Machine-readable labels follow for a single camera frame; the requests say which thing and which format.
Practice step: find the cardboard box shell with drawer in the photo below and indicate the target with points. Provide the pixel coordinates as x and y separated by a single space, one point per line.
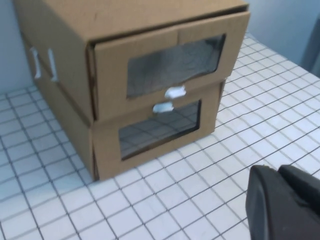
70 130
62 37

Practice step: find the white grid-pattern tablecloth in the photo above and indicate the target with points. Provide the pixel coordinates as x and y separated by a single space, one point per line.
200 187

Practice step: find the windowed cardboard drawer with front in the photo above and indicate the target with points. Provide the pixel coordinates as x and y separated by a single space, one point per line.
112 75

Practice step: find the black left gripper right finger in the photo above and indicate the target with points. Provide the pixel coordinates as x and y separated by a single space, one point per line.
305 187

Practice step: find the white plastic drawer pull tab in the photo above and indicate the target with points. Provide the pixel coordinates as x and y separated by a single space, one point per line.
175 91
163 107

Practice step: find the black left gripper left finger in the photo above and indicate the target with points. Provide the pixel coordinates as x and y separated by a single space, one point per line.
270 212

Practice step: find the white plastic box connector clip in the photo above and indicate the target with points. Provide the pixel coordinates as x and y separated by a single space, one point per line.
35 62
53 65

